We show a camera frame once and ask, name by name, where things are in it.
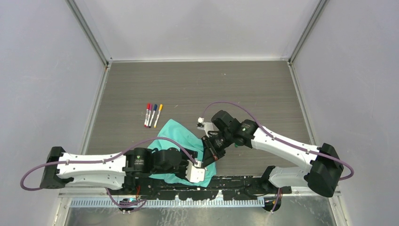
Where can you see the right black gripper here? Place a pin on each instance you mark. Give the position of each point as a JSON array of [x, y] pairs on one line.
[[208, 157]]

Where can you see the orange-tipped white pen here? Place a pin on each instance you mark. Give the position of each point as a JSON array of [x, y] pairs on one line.
[[158, 115]]

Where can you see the black-tipped white pen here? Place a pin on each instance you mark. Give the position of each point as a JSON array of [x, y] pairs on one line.
[[154, 109]]

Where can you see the red-tipped white pen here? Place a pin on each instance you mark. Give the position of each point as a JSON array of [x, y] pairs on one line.
[[148, 111]]

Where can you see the magenta-tipped white pen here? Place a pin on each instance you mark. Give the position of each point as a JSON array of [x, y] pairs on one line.
[[149, 114]]

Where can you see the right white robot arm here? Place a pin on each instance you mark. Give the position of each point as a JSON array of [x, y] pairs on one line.
[[318, 168]]

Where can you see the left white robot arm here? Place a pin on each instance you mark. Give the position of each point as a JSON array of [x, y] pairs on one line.
[[113, 172]]

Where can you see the teal cloth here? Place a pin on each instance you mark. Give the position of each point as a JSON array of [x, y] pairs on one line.
[[177, 132]]

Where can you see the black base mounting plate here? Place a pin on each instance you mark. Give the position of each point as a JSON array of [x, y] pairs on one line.
[[231, 187]]

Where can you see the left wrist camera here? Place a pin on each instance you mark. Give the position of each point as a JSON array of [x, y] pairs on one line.
[[195, 174]]

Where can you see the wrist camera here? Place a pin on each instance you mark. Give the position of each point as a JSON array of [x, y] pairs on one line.
[[207, 127], [195, 174]]

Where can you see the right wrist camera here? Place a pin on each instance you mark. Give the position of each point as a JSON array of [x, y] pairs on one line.
[[207, 127]]

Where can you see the slotted aluminium rail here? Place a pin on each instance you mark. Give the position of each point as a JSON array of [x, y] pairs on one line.
[[218, 202]]

